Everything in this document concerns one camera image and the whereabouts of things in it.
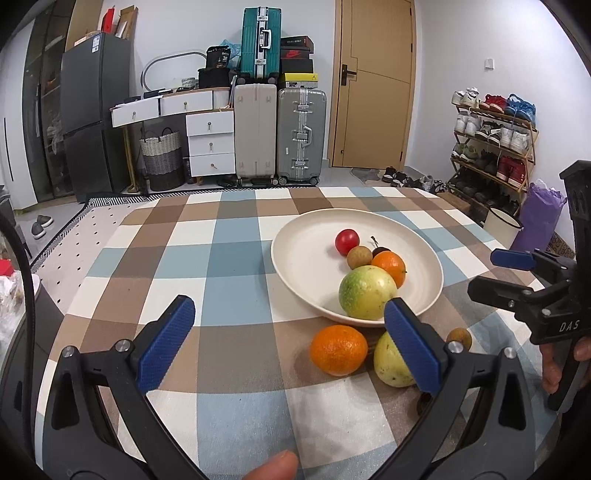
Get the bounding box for white bucket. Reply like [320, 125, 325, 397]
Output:
[483, 208, 525, 241]

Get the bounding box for silver suitcase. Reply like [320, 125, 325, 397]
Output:
[276, 88, 327, 186]

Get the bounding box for white desk with drawers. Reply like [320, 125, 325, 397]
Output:
[110, 88, 236, 178]

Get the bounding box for patterned rug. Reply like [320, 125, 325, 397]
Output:
[28, 198, 160, 278]

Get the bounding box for pair of grey slippers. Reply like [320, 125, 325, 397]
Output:
[31, 215, 55, 240]

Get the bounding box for purple bag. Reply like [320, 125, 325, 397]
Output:
[510, 181, 568, 252]

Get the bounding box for dark grey fridge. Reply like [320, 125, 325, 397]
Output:
[60, 32, 132, 204]

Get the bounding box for yellow-green round fruit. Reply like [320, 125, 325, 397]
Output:
[338, 266, 399, 320]

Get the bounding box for oval mirror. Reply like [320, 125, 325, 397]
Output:
[141, 50, 208, 93]

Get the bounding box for grey side cabinet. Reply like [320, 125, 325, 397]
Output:
[0, 277, 65, 416]

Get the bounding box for flat cardboard box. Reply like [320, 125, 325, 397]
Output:
[115, 6, 139, 40]

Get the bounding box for glass door cabinet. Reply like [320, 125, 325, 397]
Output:
[21, 0, 75, 204]

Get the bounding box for teal suitcase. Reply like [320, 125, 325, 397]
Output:
[240, 7, 282, 84]

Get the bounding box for large cardboard box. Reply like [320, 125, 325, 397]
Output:
[65, 0, 105, 51]

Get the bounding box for person's right hand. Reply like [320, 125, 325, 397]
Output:
[540, 336, 591, 394]

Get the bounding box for black paper bag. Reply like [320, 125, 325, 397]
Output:
[205, 45, 232, 70]

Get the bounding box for checkered tablecloth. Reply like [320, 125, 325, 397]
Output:
[34, 186, 561, 480]

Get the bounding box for person's left hand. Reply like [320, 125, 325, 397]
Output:
[240, 450, 298, 480]

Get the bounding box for orange tangerine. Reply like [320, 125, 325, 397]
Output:
[372, 250, 408, 289]
[309, 325, 369, 376]

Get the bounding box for pale yellow spotted fruit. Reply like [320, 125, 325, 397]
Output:
[373, 330, 419, 388]

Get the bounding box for brown longan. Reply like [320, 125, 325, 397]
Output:
[347, 246, 373, 271]
[446, 328, 472, 352]

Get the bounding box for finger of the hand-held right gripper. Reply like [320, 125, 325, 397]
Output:
[467, 276, 551, 320]
[490, 248, 578, 278]

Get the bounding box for pile of shoes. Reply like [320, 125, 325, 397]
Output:
[381, 166, 446, 193]

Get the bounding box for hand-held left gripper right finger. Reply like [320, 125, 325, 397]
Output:
[383, 298, 539, 480]

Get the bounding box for cream round plate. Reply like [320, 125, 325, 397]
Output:
[271, 209, 444, 328]

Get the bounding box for black storage box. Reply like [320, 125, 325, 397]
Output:
[198, 68, 232, 89]

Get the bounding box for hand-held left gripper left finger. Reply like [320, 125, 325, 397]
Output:
[44, 294, 208, 480]

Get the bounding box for red tomato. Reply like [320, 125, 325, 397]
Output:
[335, 229, 360, 256]

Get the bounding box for wooden door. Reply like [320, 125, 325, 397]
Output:
[330, 0, 416, 169]

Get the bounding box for beige suitcase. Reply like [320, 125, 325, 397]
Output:
[234, 83, 278, 185]

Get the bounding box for wooden shoe rack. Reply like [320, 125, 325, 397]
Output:
[450, 95, 539, 217]

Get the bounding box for rows of shoes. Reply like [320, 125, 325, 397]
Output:
[451, 88, 537, 208]

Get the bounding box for patterned cardboard box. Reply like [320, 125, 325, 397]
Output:
[549, 231, 575, 259]

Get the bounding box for woven laundry basket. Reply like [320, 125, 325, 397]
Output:
[140, 129, 184, 192]

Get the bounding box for black cable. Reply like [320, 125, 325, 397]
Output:
[0, 212, 40, 384]

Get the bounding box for blue plastic bag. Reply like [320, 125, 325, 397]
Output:
[221, 39, 242, 70]

